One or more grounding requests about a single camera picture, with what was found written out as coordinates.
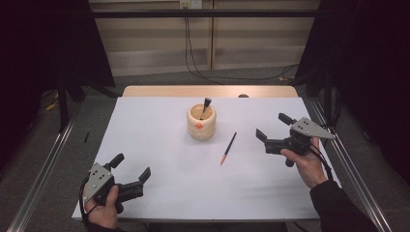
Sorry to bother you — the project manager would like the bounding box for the person's right hand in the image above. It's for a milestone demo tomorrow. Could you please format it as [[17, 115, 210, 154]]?
[[279, 137, 328, 189]]

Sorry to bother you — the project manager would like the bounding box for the black floor cable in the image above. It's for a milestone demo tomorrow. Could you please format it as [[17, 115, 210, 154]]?
[[317, 90, 341, 148]]

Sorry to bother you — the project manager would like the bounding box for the right hand-held gripper cable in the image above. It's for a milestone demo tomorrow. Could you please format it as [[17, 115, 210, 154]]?
[[308, 143, 334, 182]]

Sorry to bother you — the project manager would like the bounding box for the aluminium floor rail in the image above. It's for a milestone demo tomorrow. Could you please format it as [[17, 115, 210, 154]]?
[[308, 98, 394, 232], [6, 107, 82, 232]]

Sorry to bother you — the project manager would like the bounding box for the white wall socket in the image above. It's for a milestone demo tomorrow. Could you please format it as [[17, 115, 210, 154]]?
[[179, 0, 204, 10]]

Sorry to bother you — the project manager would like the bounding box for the black hanging wall cable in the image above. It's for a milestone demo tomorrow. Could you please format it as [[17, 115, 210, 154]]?
[[187, 17, 300, 82], [184, 8, 224, 86]]

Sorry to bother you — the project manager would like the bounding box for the cream ribbed brush holder cup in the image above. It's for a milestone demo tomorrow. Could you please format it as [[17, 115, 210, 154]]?
[[186, 102, 218, 141]]

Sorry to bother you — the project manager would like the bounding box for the white table sheet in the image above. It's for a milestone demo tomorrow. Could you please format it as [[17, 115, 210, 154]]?
[[71, 96, 347, 223]]

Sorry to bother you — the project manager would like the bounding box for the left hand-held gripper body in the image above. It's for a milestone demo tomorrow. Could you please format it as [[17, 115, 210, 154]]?
[[84, 162, 144, 215]]

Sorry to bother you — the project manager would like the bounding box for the black curtain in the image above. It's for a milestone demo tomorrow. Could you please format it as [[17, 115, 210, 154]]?
[[294, 0, 410, 187], [0, 0, 116, 168]]

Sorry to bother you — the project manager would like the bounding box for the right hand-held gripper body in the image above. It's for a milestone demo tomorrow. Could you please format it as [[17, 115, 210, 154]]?
[[264, 117, 337, 157]]

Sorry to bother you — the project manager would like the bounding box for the brown pencil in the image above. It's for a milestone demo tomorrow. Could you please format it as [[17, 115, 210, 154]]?
[[220, 131, 238, 166]]

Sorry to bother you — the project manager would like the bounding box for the black horizontal metal bar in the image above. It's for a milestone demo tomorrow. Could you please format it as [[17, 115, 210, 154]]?
[[91, 9, 321, 19]]

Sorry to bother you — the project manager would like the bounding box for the person's left hand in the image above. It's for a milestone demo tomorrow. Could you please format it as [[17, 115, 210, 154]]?
[[81, 186, 120, 230]]

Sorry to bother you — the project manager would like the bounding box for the black-handled makeup brush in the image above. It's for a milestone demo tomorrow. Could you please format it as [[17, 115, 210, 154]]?
[[199, 97, 213, 121]]

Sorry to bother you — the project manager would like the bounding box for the black metal stand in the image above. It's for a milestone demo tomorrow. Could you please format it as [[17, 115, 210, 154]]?
[[56, 74, 71, 133]]

